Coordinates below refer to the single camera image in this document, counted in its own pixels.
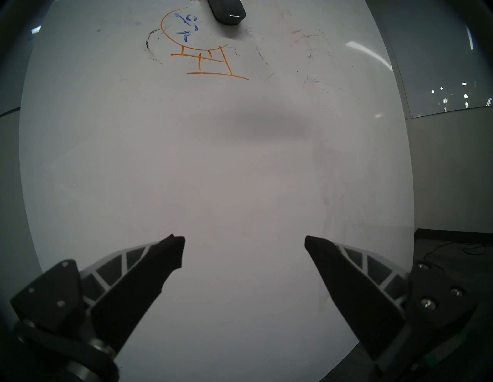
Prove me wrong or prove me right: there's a black looped floor cable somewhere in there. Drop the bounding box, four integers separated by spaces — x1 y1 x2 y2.
423 241 486 263

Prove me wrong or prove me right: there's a plain glass wall panel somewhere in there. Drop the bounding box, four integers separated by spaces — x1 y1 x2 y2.
381 15 493 119

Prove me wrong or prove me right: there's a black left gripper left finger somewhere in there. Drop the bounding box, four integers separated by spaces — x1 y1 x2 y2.
10 234 186 356

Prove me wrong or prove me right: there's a dark grey whiteboard eraser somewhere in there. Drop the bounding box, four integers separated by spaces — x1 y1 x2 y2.
207 0 247 26

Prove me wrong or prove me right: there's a large white whiteboard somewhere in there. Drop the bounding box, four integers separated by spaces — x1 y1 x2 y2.
18 0 416 382

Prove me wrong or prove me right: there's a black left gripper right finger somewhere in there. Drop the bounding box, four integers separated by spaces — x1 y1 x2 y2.
304 235 479 363

